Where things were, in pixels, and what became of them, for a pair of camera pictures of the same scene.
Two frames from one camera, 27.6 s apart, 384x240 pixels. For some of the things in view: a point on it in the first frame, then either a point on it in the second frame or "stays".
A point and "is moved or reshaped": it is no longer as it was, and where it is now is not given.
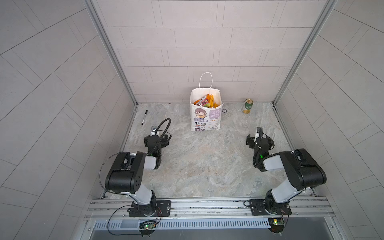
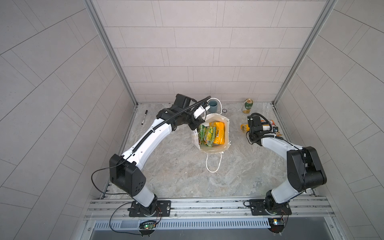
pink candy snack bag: x=203 y=101 to x=266 y=126
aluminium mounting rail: x=117 y=207 stays
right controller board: x=277 y=225 stays
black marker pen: x=144 y=116 stays
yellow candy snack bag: x=211 y=98 to x=245 y=128
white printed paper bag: x=204 y=118 is moved or reshaped
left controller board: x=148 y=224 stays
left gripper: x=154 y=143 to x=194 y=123
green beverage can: x=248 y=103 stays
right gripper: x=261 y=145 to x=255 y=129
